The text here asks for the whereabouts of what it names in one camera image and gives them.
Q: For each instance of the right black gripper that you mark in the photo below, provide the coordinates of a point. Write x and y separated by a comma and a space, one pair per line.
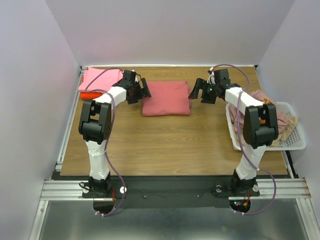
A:
202, 90

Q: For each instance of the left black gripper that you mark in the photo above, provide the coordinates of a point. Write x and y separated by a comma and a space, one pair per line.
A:
146, 93

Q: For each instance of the dusty rose t shirt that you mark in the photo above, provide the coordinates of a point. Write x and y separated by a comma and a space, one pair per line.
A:
167, 98

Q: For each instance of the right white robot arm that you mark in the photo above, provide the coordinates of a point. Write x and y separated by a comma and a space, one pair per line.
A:
259, 129

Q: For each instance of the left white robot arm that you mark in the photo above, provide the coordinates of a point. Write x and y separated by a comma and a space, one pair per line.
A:
96, 124

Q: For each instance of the folded pink t shirt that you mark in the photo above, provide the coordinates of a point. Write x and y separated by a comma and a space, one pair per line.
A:
95, 79

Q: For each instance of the folded orange t shirt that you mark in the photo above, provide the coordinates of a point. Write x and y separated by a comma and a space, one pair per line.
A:
90, 95

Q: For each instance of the mauve pixel print t shirt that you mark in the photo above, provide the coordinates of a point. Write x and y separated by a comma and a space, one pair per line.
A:
260, 96

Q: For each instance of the beige t shirt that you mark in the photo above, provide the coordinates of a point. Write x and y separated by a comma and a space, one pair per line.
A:
287, 130

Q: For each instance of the white plastic laundry basket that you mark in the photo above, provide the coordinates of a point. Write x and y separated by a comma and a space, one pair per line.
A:
294, 141

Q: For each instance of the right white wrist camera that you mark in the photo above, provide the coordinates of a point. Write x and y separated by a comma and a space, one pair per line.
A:
211, 75

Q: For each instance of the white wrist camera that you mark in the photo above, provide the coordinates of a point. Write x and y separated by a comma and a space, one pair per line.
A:
136, 78
211, 75

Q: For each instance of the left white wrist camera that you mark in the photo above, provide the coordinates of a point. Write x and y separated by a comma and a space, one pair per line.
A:
136, 78

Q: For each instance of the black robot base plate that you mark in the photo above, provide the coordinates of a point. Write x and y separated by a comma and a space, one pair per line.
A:
158, 192

